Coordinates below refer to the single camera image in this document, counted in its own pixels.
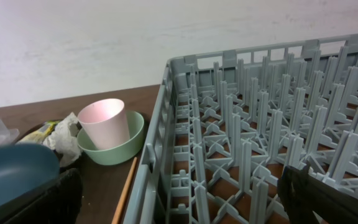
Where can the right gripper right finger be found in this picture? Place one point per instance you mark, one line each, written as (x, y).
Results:
(304, 197)

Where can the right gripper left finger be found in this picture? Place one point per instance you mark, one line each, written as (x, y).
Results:
(56, 201)

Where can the dark blue plate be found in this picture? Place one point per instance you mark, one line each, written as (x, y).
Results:
(23, 167)

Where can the white napkin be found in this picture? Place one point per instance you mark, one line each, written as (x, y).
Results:
(63, 140)

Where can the yellow snack wrapper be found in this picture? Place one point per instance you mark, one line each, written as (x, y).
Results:
(39, 133)

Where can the grey dishwasher rack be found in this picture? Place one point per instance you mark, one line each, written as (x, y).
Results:
(226, 124)

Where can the dark brown serving tray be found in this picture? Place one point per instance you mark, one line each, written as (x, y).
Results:
(102, 188)

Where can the wooden chopstick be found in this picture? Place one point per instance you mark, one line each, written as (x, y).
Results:
(124, 193)

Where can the green bowl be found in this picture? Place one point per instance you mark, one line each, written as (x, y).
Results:
(119, 154)

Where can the pink cup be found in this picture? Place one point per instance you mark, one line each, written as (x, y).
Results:
(105, 122)

